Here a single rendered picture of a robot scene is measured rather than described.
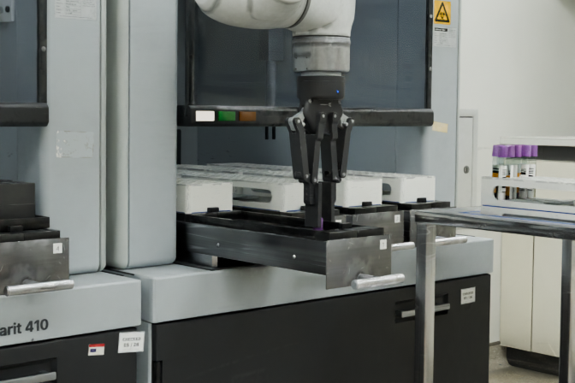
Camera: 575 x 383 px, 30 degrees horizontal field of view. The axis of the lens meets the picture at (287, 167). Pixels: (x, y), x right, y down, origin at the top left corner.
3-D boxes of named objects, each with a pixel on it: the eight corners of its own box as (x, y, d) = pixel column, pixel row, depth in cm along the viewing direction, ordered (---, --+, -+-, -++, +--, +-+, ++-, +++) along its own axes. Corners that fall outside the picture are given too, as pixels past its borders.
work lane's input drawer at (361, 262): (73, 243, 202) (73, 196, 202) (134, 238, 212) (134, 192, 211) (347, 295, 148) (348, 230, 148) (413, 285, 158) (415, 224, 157)
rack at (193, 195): (91, 208, 201) (91, 175, 200) (136, 205, 207) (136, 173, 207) (187, 221, 179) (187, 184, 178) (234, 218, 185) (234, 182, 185)
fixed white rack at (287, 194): (179, 207, 206) (179, 174, 205) (220, 204, 212) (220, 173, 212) (282, 220, 184) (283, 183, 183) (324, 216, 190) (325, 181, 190)
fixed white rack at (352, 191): (240, 203, 216) (240, 172, 216) (277, 200, 223) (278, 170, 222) (346, 215, 194) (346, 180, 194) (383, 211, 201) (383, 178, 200)
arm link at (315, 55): (280, 38, 168) (280, 76, 168) (320, 35, 161) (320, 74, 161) (322, 40, 174) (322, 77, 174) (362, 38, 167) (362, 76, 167)
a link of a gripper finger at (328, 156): (313, 112, 170) (320, 111, 170) (319, 182, 171) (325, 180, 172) (330, 112, 167) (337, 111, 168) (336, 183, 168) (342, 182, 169)
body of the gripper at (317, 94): (323, 75, 173) (323, 132, 174) (284, 74, 167) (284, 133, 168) (357, 74, 168) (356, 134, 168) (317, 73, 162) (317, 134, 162)
